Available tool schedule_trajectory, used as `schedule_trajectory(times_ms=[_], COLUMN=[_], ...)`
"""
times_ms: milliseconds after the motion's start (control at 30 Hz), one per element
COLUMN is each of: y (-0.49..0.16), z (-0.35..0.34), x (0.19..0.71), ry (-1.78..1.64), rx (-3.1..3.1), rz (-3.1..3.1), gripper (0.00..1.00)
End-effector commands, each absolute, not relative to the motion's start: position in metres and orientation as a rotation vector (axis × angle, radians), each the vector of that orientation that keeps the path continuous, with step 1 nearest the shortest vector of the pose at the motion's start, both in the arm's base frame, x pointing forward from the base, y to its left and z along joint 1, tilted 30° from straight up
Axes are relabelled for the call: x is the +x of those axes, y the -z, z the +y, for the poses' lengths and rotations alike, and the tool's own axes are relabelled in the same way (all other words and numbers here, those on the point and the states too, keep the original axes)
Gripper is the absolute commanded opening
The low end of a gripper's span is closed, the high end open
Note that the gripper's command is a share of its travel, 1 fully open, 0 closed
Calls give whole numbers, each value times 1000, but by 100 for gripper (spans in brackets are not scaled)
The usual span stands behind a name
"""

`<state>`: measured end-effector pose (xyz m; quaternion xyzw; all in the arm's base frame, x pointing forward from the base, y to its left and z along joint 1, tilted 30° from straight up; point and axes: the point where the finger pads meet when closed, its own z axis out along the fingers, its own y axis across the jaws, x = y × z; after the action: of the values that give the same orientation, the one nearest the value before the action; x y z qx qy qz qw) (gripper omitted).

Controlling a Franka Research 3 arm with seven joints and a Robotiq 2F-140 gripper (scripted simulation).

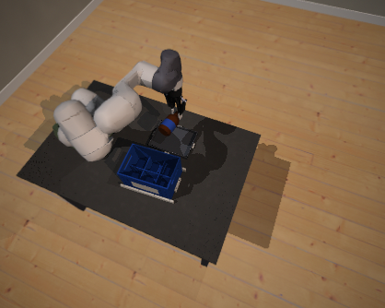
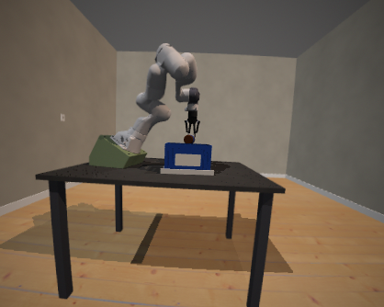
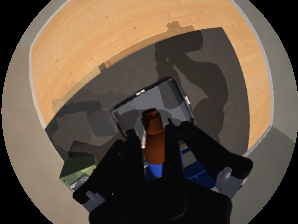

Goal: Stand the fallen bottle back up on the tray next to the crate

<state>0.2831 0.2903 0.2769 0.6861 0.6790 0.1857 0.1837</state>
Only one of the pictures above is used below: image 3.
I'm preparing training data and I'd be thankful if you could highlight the brown glass bottle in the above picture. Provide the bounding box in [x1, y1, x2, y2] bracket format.
[141, 108, 165, 179]

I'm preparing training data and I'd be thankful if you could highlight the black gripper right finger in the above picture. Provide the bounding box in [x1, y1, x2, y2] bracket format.
[157, 109, 253, 221]

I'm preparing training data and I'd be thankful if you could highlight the dark blue divided crate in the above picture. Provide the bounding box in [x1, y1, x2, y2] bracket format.
[145, 148, 216, 189]

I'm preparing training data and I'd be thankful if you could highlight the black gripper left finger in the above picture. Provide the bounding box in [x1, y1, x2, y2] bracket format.
[72, 116, 146, 222]

